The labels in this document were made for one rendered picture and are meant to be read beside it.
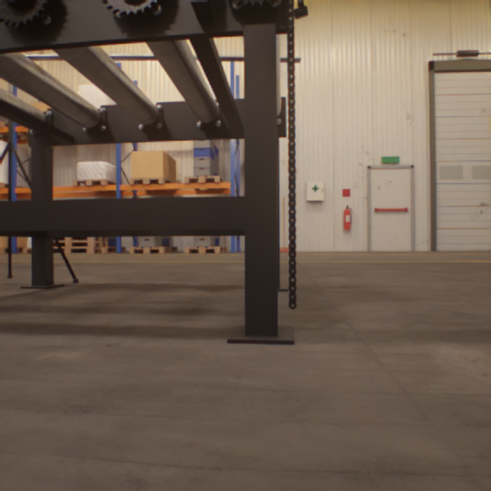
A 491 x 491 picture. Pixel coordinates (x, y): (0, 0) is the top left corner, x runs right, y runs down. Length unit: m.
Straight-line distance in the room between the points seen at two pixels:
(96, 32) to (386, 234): 9.49
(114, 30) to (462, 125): 10.51
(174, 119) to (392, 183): 8.73
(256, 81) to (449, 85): 10.57
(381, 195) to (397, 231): 1.00
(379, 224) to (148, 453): 9.86
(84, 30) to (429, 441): 1.12
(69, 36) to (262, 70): 0.51
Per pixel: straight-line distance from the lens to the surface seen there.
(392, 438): 0.51
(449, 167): 10.88
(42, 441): 0.54
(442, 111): 11.17
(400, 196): 10.39
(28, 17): 1.20
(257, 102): 0.95
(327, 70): 10.97
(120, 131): 2.10
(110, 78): 1.55
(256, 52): 0.99
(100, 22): 1.16
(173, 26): 1.09
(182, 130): 1.99
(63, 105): 1.85
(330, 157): 10.25
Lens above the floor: 0.23
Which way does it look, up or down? level
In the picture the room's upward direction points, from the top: straight up
